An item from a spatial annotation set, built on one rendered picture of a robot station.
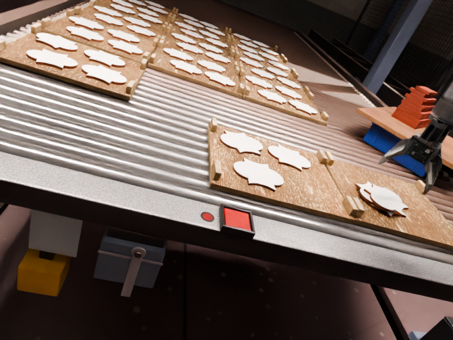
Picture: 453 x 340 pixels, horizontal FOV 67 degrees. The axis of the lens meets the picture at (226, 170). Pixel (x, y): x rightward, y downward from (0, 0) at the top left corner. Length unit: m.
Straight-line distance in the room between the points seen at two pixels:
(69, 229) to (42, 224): 0.05
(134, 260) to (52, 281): 0.20
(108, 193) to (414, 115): 1.46
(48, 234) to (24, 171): 0.14
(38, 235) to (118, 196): 0.19
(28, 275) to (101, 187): 0.26
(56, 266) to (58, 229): 0.11
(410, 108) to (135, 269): 1.45
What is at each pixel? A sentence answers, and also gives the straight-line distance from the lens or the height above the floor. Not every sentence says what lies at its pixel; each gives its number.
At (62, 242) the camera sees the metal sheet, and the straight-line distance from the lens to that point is 0.84.
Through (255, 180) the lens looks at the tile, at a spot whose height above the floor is 0.94.
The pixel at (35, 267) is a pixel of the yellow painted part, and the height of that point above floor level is 0.70.
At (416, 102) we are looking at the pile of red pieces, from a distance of 1.84.
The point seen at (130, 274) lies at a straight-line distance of 0.82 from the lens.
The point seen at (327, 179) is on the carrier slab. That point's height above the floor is 0.94.
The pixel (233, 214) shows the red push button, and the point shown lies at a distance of 0.78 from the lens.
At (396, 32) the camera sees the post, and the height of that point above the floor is 1.37.
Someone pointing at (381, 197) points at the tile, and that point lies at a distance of 1.15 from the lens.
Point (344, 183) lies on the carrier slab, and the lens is 1.16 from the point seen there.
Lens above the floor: 1.38
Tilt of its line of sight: 30 degrees down
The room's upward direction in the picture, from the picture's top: 23 degrees clockwise
